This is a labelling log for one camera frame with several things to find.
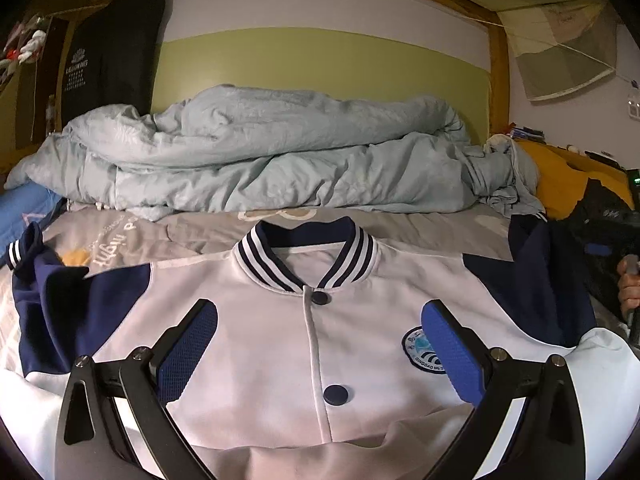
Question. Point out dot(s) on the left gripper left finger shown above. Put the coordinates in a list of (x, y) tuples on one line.
[(92, 440)]

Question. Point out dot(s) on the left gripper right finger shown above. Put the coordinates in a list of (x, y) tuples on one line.
[(525, 421)]

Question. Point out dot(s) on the white navy varsity jacket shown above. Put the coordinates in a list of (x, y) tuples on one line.
[(267, 428)]

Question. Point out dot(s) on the right hand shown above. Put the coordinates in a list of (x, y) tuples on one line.
[(628, 288)]

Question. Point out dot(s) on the black fuzzy garment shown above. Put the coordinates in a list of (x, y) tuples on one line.
[(596, 196)]

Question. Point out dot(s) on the yellow pillow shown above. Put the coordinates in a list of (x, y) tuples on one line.
[(563, 177)]

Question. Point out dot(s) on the checkered hanging cloth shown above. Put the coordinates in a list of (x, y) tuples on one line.
[(562, 48)]

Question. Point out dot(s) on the grey heart print bedsheet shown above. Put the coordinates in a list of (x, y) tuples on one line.
[(175, 234)]

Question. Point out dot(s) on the blue pillow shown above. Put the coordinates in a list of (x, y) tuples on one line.
[(21, 206)]

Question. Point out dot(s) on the light green duvet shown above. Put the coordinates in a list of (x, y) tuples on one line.
[(241, 149)]

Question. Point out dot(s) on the black hanging garment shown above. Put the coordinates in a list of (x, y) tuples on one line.
[(112, 58)]

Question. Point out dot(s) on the red white plush toy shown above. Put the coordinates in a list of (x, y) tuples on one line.
[(24, 45)]

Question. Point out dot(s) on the wooden bed frame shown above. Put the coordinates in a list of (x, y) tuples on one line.
[(382, 50)]

